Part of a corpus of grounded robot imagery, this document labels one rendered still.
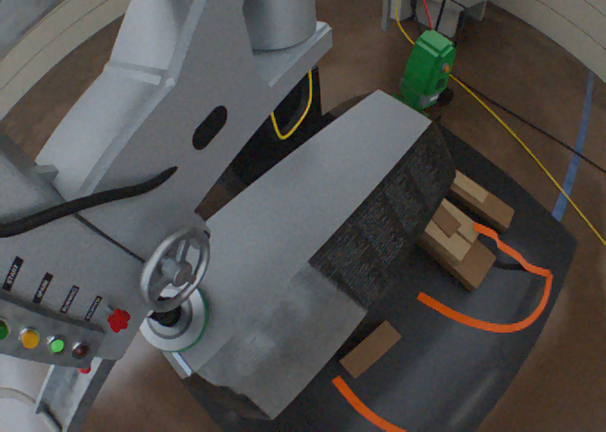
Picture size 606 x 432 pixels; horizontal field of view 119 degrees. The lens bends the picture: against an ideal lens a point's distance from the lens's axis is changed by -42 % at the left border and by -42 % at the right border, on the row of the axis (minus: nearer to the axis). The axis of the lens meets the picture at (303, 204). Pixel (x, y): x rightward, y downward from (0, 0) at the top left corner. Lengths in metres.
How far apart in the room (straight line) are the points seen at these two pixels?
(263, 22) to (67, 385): 0.91
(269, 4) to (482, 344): 1.75
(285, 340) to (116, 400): 1.48
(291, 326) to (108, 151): 0.67
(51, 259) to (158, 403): 1.60
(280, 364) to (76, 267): 0.67
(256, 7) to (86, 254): 0.51
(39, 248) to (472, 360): 1.77
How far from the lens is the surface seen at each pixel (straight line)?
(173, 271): 0.45
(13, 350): 0.42
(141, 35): 0.49
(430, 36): 2.26
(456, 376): 1.74
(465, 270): 1.72
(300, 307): 0.85
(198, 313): 0.80
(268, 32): 0.65
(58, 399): 0.85
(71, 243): 0.39
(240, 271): 0.84
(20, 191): 0.33
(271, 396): 0.98
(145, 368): 1.94
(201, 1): 0.43
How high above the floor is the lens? 1.60
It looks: 61 degrees down
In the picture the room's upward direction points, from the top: 11 degrees counter-clockwise
